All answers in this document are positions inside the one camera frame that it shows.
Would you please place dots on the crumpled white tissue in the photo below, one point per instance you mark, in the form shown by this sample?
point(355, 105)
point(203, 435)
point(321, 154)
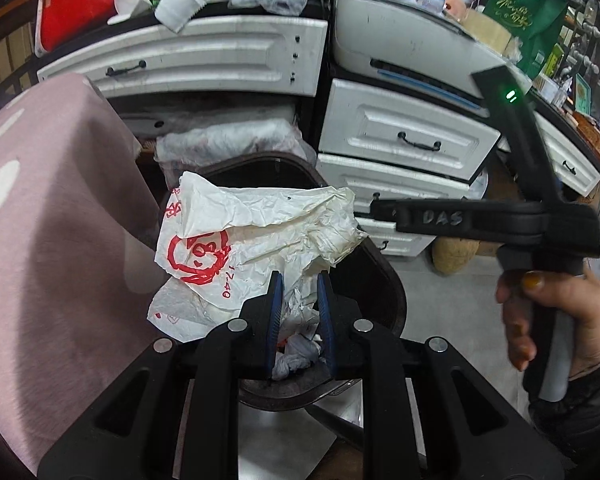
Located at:
point(300, 310)
point(295, 360)

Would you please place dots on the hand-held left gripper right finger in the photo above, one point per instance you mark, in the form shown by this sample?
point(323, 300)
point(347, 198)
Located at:
point(325, 325)

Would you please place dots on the flattened white paper cup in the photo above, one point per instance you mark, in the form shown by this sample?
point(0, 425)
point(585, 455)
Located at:
point(130, 2)

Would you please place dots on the red fabric bag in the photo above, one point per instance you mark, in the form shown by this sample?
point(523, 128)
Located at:
point(75, 5)

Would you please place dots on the white red-printed paper bag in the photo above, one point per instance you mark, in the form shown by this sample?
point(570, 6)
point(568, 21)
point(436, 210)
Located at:
point(230, 230)

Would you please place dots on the dark brown trash bin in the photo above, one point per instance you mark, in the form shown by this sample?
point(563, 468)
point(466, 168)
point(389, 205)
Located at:
point(375, 290)

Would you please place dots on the pink polka-dot tablecloth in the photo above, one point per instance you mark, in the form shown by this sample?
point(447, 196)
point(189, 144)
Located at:
point(55, 260)

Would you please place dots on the green fabric bag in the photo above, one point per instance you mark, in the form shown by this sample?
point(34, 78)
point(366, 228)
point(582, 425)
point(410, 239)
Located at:
point(525, 15)

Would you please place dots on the plastic-wrapped white bundle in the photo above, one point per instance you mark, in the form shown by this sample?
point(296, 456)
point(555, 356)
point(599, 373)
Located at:
point(230, 142)

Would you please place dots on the woven basket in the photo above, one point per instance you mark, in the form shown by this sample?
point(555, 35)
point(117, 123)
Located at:
point(455, 257)

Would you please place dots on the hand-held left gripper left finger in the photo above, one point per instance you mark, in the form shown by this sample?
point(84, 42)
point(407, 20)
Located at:
point(275, 320)

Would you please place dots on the large white cabinet drawer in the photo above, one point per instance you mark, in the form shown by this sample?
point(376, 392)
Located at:
point(205, 55)

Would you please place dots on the person's right forearm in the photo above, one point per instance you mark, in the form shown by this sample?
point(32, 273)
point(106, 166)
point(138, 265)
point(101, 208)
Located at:
point(590, 410)

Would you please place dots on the person's right hand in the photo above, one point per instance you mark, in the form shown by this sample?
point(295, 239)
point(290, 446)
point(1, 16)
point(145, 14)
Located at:
point(595, 325)

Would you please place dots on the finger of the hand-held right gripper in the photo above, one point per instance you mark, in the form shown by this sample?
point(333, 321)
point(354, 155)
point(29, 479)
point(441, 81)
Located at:
point(460, 220)

